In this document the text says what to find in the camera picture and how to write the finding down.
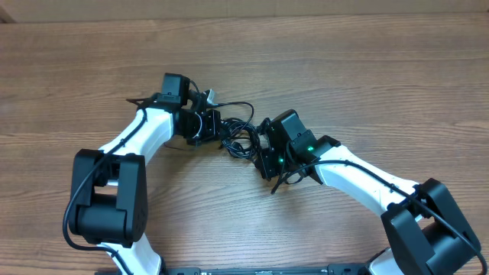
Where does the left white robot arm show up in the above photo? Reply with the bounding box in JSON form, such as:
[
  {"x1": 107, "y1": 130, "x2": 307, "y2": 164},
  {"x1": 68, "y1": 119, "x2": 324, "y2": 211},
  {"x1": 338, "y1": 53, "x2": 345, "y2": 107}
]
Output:
[{"x1": 62, "y1": 73, "x2": 219, "y2": 274}]

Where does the black usb cable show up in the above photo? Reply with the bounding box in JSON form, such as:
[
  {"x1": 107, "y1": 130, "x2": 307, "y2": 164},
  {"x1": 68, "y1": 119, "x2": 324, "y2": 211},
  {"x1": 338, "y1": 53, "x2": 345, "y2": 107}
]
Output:
[{"x1": 218, "y1": 117, "x2": 263, "y2": 160}]

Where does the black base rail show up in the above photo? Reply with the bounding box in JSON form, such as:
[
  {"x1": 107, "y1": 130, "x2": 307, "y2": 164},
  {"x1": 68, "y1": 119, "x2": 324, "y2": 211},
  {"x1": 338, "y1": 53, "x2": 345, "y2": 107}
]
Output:
[{"x1": 163, "y1": 263, "x2": 371, "y2": 275}]

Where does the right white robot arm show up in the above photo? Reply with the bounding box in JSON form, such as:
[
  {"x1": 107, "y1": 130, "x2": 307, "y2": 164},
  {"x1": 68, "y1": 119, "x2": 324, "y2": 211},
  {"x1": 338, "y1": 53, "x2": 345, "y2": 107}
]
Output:
[{"x1": 256, "y1": 109, "x2": 488, "y2": 275}]

